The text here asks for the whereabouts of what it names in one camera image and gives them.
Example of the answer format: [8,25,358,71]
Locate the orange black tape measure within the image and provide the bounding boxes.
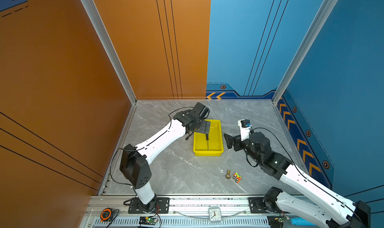
[100,208,114,222]

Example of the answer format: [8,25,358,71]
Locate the black handled screwdriver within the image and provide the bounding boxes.
[205,134,209,150]

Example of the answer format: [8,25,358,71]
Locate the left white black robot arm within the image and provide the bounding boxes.
[119,102,211,212]

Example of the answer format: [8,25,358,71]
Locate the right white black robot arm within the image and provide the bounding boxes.
[224,132,371,228]

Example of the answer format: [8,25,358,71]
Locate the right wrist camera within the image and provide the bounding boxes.
[238,119,253,141]

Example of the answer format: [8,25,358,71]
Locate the small brass fitting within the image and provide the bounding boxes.
[226,170,232,179]

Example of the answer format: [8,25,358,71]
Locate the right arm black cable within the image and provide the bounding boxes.
[244,126,367,228]

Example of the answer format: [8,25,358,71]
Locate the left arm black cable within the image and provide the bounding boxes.
[109,107,194,187]

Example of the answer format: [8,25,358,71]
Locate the left green circuit board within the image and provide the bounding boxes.
[139,217,159,228]

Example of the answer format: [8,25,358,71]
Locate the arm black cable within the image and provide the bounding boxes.
[109,107,194,187]
[244,126,367,228]

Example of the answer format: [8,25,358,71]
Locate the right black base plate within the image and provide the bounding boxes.
[248,197,268,214]

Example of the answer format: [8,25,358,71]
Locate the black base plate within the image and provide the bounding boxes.
[248,197,268,214]
[128,197,170,214]

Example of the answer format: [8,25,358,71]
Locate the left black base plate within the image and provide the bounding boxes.
[128,197,170,214]

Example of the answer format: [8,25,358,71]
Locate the blue plastic tube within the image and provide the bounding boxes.
[290,217,306,226]

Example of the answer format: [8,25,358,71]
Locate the white square desk clock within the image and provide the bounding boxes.
[209,207,223,223]

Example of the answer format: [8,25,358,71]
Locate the colourful small toy block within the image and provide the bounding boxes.
[233,172,242,184]

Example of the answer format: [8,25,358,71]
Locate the yellow plastic bin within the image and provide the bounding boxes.
[193,120,224,157]

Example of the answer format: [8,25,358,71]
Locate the white slotted cable duct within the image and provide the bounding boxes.
[89,216,271,228]

